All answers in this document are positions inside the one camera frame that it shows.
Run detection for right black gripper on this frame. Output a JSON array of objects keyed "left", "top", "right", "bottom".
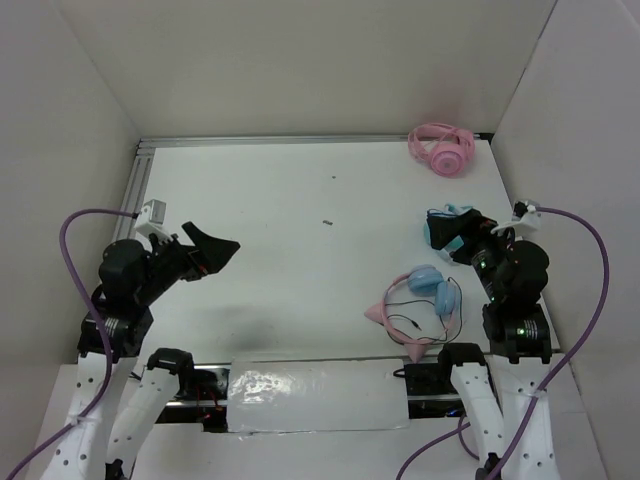
[{"left": 426, "top": 206, "right": 520, "bottom": 299}]

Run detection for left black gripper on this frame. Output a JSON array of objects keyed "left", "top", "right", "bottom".
[{"left": 136, "top": 220, "right": 240, "bottom": 304}]

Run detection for black headphone cable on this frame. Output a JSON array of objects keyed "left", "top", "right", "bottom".
[{"left": 383, "top": 279, "right": 464, "bottom": 346}]

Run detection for pink blue cat-ear headphones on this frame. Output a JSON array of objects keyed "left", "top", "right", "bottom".
[{"left": 364, "top": 265, "right": 464, "bottom": 364}]

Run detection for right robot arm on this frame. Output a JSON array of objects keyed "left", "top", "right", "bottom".
[{"left": 426, "top": 209, "right": 560, "bottom": 479}]

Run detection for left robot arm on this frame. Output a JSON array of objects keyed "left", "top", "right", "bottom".
[{"left": 43, "top": 219, "right": 240, "bottom": 479}]

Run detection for teal white cat-ear headphones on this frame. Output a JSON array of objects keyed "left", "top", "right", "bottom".
[{"left": 423, "top": 203, "right": 473, "bottom": 264}]

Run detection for pink round headphones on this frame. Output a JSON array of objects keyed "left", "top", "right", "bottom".
[{"left": 407, "top": 123, "right": 475, "bottom": 178}]

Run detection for shiny foil sheet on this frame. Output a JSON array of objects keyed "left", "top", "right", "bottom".
[{"left": 226, "top": 359, "right": 410, "bottom": 433}]

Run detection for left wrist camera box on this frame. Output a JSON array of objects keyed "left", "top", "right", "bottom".
[{"left": 134, "top": 199, "right": 171, "bottom": 242}]

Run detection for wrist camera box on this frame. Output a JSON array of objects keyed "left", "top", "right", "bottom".
[
  {"left": 134, "top": 199, "right": 171, "bottom": 242},
  {"left": 491, "top": 200, "right": 541, "bottom": 237}
]

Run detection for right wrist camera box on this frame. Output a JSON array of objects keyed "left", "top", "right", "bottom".
[{"left": 491, "top": 200, "right": 541, "bottom": 237}]

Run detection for aluminium frame rail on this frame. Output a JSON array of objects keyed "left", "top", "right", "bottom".
[{"left": 112, "top": 134, "right": 494, "bottom": 249}]

